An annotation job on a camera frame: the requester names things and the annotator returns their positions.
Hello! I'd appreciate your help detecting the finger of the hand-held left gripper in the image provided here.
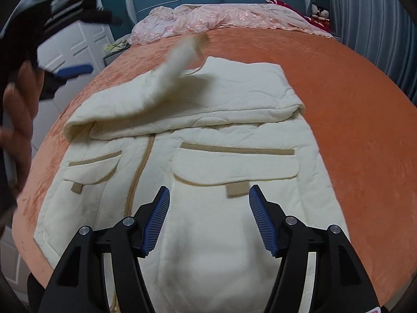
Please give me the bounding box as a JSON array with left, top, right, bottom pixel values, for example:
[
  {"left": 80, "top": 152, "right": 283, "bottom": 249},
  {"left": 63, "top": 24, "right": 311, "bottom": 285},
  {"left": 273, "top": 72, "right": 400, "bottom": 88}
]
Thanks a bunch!
[
  {"left": 80, "top": 9, "right": 124, "bottom": 25},
  {"left": 41, "top": 64, "right": 94, "bottom": 100}
]

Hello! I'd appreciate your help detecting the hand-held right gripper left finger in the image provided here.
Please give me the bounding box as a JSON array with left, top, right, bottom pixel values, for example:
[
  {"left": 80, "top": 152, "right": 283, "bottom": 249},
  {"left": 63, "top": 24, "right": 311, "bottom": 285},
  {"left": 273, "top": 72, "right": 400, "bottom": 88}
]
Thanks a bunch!
[{"left": 39, "top": 186, "right": 171, "bottom": 313}]

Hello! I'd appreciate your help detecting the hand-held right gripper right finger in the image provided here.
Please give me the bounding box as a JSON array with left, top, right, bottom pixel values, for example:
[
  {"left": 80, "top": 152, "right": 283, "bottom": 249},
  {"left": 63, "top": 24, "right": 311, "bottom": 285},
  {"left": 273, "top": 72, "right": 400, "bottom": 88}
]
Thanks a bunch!
[{"left": 249, "top": 184, "right": 380, "bottom": 313}]

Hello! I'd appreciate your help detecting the cream padded jacket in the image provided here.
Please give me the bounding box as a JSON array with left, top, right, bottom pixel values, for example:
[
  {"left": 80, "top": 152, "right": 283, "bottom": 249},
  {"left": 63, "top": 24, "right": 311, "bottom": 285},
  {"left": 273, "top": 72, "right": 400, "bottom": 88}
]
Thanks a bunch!
[{"left": 33, "top": 34, "right": 351, "bottom": 313}]

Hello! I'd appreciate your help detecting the person's left hand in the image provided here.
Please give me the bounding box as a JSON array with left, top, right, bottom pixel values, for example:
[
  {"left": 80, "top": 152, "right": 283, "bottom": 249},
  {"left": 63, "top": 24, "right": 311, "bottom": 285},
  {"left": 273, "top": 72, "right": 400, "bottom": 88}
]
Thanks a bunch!
[{"left": 0, "top": 65, "right": 44, "bottom": 193}]

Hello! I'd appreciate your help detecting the white panelled wardrobe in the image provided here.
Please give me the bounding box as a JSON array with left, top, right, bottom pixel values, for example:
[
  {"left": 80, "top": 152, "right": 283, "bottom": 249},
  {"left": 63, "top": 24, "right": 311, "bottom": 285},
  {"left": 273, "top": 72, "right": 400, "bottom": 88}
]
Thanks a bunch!
[{"left": 0, "top": 0, "right": 114, "bottom": 287}]

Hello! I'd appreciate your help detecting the dark bedside basket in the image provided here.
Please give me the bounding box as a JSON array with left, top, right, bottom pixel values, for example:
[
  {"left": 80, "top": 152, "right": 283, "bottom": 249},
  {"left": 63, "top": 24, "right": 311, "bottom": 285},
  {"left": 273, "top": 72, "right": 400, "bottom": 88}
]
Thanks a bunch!
[{"left": 103, "top": 39, "right": 129, "bottom": 69}]

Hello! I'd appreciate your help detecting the pink lace quilt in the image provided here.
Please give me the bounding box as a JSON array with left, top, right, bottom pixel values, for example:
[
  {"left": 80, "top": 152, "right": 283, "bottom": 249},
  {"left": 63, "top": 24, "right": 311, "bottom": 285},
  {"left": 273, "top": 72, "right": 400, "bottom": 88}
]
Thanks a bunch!
[{"left": 130, "top": 3, "right": 334, "bottom": 44}]

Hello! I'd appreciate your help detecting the orange bed blanket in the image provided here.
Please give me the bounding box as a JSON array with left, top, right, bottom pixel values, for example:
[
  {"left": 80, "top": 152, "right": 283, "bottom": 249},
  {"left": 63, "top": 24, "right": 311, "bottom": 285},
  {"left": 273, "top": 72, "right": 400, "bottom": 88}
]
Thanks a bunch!
[{"left": 11, "top": 28, "right": 417, "bottom": 300}]

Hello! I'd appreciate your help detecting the red cloth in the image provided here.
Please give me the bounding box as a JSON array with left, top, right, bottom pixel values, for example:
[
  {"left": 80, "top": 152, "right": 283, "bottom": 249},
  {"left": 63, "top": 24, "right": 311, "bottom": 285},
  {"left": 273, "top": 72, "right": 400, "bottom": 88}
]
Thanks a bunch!
[{"left": 265, "top": 0, "right": 333, "bottom": 36}]

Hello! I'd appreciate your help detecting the small plush toy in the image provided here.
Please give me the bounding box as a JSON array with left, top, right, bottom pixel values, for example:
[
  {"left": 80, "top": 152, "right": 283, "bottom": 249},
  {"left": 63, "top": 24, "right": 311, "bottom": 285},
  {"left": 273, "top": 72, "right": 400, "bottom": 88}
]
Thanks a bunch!
[{"left": 309, "top": 3, "right": 331, "bottom": 28}]

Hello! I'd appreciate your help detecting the grey pleated curtain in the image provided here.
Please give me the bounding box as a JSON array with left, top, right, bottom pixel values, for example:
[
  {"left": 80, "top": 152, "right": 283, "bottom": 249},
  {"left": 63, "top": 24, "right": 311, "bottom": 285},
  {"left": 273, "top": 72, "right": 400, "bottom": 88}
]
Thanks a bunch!
[{"left": 326, "top": 0, "right": 417, "bottom": 101}]

